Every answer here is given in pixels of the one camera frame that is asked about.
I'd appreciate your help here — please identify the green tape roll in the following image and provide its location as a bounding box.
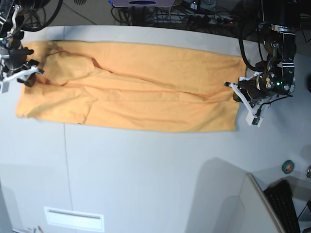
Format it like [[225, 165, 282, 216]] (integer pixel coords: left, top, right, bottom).
[[281, 160, 295, 174]]

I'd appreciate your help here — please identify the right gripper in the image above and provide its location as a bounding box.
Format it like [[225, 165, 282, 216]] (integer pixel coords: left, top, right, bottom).
[[0, 47, 43, 87]]

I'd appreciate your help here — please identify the black keyboard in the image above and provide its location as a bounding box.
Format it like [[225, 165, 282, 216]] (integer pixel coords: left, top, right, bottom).
[[264, 180, 301, 233]]

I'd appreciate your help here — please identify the yellow t-shirt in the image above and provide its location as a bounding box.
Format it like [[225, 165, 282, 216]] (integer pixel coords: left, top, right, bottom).
[[16, 40, 245, 133]]

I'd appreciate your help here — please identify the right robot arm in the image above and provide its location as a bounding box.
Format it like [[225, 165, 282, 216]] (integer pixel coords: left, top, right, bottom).
[[0, 0, 63, 93]]

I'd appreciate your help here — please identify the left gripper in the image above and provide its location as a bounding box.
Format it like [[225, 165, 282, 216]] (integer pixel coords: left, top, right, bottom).
[[233, 74, 275, 107]]

